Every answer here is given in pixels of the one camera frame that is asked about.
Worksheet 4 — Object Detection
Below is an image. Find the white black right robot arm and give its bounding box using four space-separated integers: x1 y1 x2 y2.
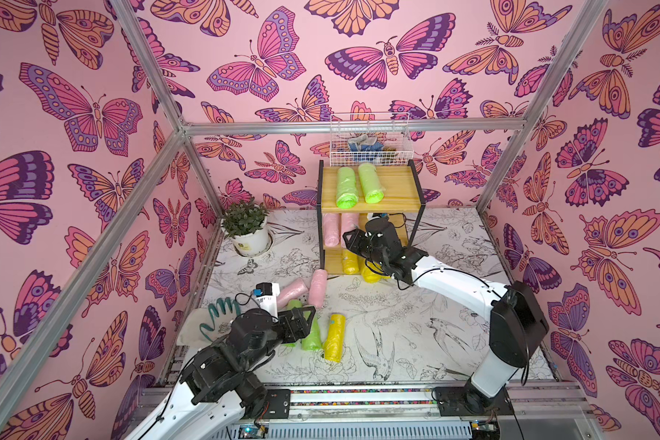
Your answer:
343 217 549 415

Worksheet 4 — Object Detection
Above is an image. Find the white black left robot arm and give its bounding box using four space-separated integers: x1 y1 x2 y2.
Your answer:
127 306 315 439

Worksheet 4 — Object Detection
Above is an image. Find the green roll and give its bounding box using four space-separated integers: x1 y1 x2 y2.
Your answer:
357 162 384 205
286 300 304 310
302 322 323 351
335 167 359 210

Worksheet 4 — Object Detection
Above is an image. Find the white green work glove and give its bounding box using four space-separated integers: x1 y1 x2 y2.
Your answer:
176 297 241 349

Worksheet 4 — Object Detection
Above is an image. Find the potted green plant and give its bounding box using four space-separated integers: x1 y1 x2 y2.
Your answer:
222 199 271 258

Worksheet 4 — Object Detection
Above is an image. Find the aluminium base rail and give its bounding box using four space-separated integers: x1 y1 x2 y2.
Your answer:
126 381 604 439

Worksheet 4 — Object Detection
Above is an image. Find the wooden three-tier shelf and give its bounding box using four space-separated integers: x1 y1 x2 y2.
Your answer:
316 161 426 276

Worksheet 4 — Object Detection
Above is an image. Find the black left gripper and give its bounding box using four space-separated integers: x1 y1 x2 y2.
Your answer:
241 304 315 373

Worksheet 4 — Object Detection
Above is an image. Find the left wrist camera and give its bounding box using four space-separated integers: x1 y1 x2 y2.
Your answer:
252 282 281 318

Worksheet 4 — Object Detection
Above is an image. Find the yellow roll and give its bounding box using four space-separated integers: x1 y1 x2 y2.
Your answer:
360 260 383 284
324 313 347 363
341 249 360 275

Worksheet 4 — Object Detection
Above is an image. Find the pink roll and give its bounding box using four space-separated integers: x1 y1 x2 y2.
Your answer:
307 269 328 309
277 278 308 309
322 213 340 248
340 213 359 235

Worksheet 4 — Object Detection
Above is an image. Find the white wire basket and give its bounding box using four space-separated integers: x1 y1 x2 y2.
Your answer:
327 114 414 167

